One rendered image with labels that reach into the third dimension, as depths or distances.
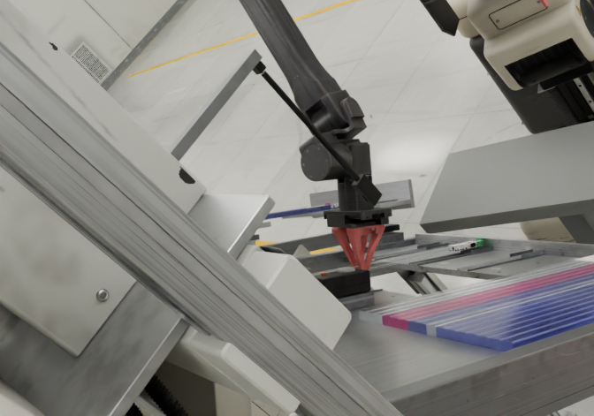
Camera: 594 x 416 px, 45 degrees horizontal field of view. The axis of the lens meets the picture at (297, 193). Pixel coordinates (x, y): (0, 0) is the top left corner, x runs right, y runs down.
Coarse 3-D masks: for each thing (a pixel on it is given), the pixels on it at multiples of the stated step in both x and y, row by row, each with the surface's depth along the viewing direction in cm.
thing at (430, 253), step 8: (472, 240) 134; (480, 240) 134; (440, 248) 128; (448, 248) 129; (400, 256) 122; (408, 256) 123; (416, 256) 124; (424, 256) 125; (432, 256) 126; (376, 264) 119; (384, 264) 120; (392, 264) 121; (320, 272) 113; (328, 272) 113
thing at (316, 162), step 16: (352, 112) 114; (352, 128) 114; (304, 144) 111; (320, 144) 109; (336, 144) 112; (304, 160) 111; (320, 160) 109; (336, 160) 109; (352, 160) 112; (320, 176) 109; (336, 176) 111
